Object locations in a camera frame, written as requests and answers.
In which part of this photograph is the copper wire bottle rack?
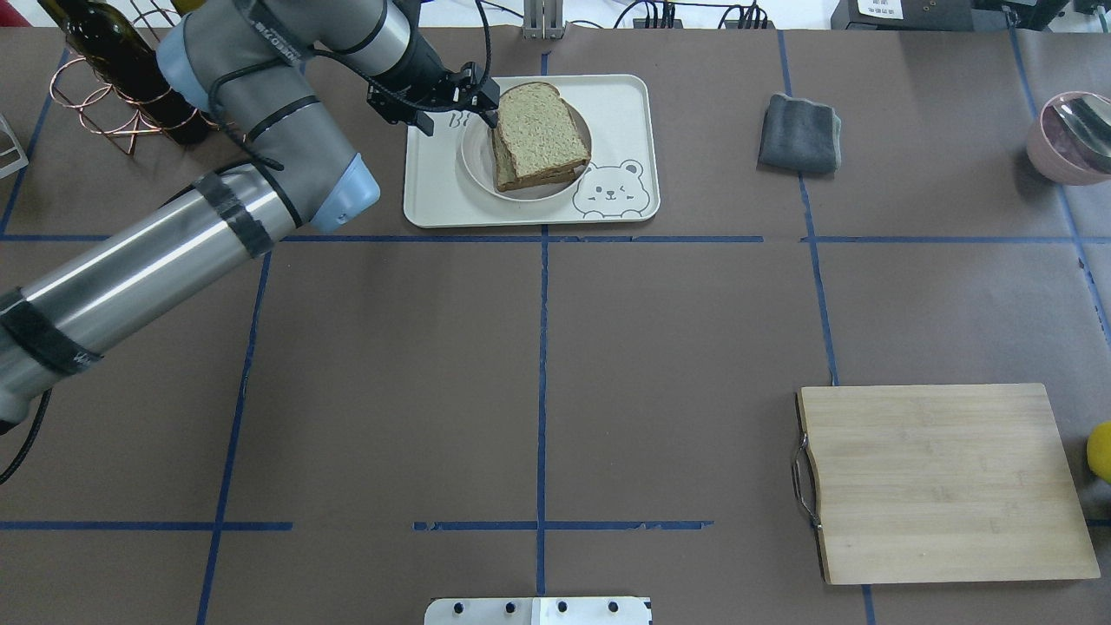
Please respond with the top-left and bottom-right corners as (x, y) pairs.
(46, 11), (218, 155)

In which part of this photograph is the white wire cup rack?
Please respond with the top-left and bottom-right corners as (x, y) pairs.
(0, 115), (29, 179)

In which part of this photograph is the dark wine bottle one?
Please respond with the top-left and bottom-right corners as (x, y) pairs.
(39, 1), (210, 145)

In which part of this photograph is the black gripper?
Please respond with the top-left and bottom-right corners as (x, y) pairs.
(366, 60), (501, 137)

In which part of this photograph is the wooden cutting board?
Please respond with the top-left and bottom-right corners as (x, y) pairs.
(795, 383), (1101, 585)

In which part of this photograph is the aluminium frame post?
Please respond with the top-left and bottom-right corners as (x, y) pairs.
(523, 0), (567, 40)

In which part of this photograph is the grey folded cloth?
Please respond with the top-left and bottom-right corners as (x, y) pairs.
(758, 92), (844, 174)

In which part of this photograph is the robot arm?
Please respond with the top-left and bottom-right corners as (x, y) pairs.
(3, 1), (500, 431)

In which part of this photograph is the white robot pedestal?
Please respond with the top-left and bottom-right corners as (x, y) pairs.
(424, 596), (654, 624)

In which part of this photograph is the bread slice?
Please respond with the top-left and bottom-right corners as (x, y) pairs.
(493, 82), (591, 165)

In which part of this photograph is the yellow lemon right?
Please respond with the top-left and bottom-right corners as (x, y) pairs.
(1085, 422), (1111, 484)

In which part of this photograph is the black computer box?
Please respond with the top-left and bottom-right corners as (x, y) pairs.
(829, 1), (1010, 32)

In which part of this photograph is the white round plate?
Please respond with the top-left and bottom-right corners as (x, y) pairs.
(459, 102), (594, 202)

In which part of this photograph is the pink bowl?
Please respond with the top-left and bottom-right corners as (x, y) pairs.
(1025, 91), (1108, 187)

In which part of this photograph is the metal scoop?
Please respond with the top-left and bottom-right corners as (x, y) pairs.
(1051, 94), (1110, 174)

